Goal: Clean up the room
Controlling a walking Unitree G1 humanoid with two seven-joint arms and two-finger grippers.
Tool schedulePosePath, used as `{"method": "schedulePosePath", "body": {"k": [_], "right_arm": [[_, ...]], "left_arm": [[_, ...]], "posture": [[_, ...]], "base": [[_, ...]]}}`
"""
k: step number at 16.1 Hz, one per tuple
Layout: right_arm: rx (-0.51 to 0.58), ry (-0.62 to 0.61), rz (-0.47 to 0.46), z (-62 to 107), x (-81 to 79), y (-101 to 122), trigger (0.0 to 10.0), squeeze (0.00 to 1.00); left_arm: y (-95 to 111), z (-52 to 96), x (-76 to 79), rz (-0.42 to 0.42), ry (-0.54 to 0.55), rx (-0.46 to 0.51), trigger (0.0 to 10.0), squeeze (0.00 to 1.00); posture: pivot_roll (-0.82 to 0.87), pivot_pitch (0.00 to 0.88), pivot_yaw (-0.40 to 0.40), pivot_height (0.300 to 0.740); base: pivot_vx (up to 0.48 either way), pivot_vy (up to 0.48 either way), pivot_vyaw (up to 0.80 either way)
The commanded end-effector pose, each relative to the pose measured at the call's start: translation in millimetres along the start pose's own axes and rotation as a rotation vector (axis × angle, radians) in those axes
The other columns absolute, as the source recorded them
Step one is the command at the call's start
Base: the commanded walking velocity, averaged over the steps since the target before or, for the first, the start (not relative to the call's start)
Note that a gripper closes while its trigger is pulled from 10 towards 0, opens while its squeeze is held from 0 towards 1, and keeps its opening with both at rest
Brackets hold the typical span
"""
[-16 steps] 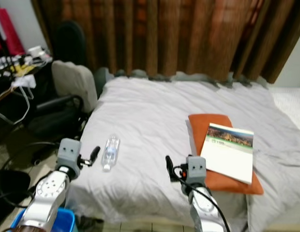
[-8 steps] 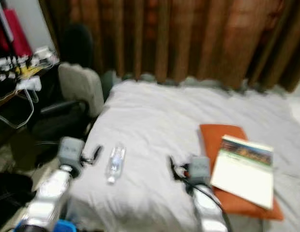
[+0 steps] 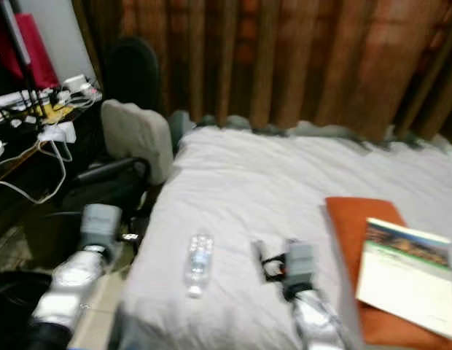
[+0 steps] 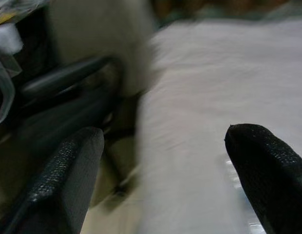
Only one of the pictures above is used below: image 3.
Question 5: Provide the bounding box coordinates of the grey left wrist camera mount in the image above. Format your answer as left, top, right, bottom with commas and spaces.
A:
79, 204, 122, 253

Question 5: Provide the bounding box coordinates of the white power adapter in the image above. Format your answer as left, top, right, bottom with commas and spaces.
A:
62, 74, 90, 94

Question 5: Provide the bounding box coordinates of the white power strip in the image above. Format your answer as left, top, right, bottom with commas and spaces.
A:
38, 121, 78, 145

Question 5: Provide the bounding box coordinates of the white book with city photo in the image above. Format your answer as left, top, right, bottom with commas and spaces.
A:
356, 217, 452, 341

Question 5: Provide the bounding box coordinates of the beige chair cushion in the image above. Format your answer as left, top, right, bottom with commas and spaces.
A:
100, 99, 175, 186

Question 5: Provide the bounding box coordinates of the brown curtain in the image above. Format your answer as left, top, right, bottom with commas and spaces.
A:
71, 0, 452, 144

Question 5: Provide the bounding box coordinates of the orange pillow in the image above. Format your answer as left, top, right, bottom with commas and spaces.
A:
324, 197, 452, 349

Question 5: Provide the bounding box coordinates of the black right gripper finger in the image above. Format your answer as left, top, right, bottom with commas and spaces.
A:
250, 239, 270, 279

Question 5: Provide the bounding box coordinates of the light grey duvet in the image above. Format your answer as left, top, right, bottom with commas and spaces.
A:
109, 126, 452, 350

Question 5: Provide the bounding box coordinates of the black bin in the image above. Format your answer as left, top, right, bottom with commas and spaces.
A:
0, 270, 64, 345

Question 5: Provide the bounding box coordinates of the red bag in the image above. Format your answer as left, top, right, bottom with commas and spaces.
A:
0, 13, 61, 90

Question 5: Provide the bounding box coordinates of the black office chair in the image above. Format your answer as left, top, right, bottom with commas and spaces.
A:
22, 36, 165, 263

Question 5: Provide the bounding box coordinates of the black tripod stand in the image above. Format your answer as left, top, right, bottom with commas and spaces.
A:
0, 0, 53, 122

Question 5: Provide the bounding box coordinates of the clear plastic water bottle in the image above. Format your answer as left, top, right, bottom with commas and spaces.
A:
185, 232, 214, 299

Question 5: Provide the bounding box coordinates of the white power cable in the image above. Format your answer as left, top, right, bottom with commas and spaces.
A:
0, 139, 71, 205

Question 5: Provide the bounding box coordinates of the dark cluttered desk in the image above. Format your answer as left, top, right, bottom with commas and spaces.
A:
0, 86, 104, 241

